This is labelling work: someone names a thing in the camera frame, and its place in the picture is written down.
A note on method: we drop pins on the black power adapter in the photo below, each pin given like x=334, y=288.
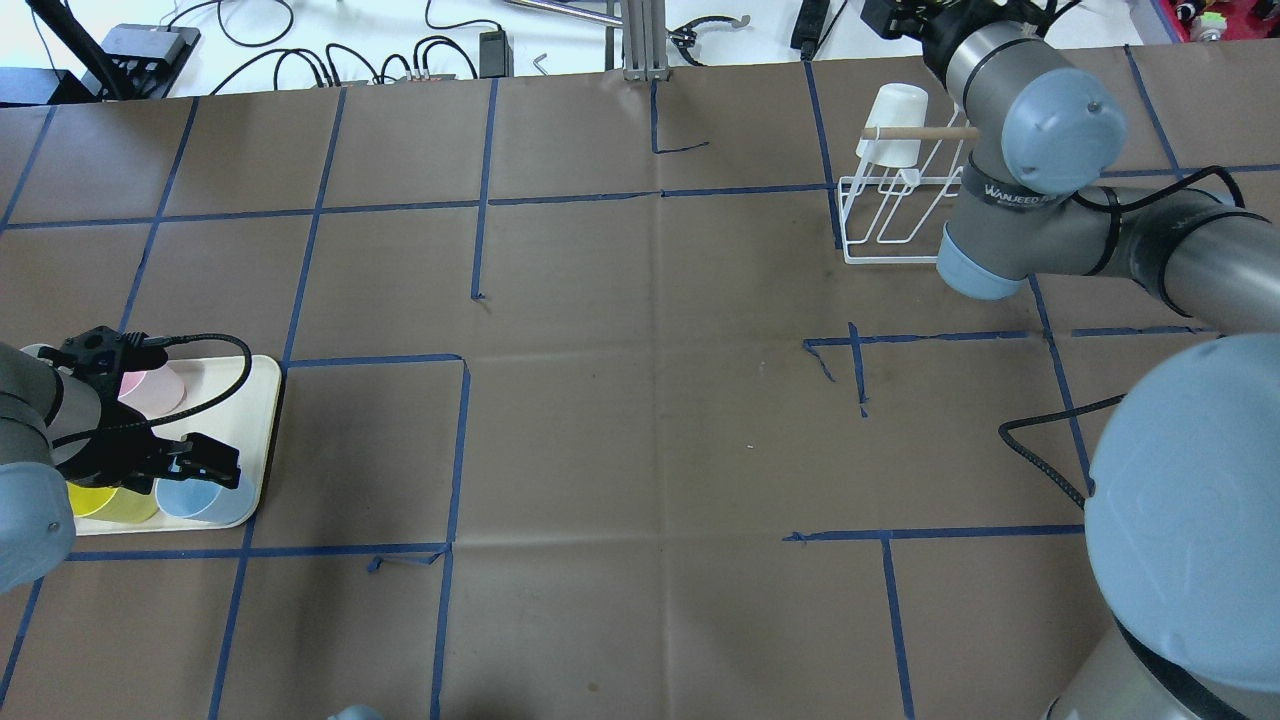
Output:
x=494, y=55

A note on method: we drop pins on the metal reacher grabber pole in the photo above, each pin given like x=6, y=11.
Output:
x=681, y=36

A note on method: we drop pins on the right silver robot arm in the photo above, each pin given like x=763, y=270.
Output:
x=1176, y=475

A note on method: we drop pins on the aluminium frame post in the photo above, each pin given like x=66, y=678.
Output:
x=644, y=40

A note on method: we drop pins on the white plastic cup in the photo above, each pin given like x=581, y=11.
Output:
x=897, y=107

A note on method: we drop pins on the light blue cup near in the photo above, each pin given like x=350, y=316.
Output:
x=206, y=502

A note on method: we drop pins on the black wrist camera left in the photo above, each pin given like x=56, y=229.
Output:
x=103, y=351

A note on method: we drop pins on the red parts tray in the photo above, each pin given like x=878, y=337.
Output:
x=1208, y=21

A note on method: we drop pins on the white wire cup rack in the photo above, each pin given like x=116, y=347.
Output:
x=903, y=175

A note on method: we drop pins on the pink plastic cup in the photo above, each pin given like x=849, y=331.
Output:
x=154, y=392

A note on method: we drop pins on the cream plastic tray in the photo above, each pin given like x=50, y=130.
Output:
x=245, y=422

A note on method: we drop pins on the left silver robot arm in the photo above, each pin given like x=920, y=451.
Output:
x=63, y=423

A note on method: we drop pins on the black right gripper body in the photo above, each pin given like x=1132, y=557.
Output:
x=932, y=27

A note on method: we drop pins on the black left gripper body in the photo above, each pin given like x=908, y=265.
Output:
x=103, y=452

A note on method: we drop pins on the yellow plastic cup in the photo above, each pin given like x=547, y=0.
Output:
x=113, y=504

